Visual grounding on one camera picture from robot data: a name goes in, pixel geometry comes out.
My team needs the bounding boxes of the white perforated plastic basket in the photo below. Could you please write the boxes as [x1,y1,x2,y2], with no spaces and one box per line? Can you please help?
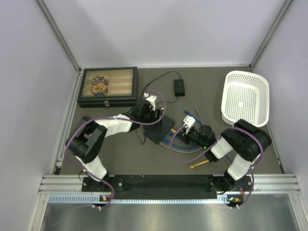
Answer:
[221,71,270,127]

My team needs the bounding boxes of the aluminium frame rail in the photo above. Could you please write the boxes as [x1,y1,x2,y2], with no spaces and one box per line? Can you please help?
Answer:
[38,174,301,194]

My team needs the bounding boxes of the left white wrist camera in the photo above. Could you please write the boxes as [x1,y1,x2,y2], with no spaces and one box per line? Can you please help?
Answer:
[143,93,157,111]

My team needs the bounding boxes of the black jewelry display box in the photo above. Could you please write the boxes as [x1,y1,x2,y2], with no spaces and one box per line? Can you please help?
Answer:
[77,67,139,108]

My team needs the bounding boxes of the black network switch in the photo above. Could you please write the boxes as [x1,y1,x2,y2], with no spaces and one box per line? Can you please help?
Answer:
[143,115,175,145]

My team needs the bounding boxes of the orange bracelet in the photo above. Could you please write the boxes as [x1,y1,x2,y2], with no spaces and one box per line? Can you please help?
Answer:
[91,83,108,94]

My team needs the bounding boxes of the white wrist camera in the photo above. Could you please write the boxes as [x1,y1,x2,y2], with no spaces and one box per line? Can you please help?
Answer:
[183,115,196,129]
[143,93,157,111]

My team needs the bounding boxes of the grey ethernet cable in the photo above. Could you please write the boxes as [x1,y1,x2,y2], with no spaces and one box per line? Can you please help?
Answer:
[160,108,205,154]

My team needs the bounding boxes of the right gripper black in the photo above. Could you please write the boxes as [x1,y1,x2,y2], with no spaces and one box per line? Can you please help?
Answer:
[176,125,208,149]

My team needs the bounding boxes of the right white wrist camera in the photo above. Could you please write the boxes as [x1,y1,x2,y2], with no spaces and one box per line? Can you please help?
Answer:
[183,115,196,129]

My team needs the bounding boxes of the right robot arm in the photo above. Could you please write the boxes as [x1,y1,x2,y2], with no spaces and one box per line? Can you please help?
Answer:
[180,119,272,191]

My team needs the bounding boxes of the yellow ethernet cable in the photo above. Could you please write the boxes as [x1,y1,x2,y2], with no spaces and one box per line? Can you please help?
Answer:
[170,128,209,169]

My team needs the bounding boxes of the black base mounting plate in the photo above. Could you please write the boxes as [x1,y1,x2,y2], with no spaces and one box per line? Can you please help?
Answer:
[81,174,252,199]

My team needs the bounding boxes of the black power adapter with cord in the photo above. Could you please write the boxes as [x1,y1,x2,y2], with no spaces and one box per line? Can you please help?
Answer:
[140,71,185,130]

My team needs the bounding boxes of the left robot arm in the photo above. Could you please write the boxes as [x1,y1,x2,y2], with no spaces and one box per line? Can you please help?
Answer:
[64,95,164,191]

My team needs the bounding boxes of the white slotted cable duct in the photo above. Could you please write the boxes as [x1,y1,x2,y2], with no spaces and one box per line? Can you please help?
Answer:
[48,194,230,204]

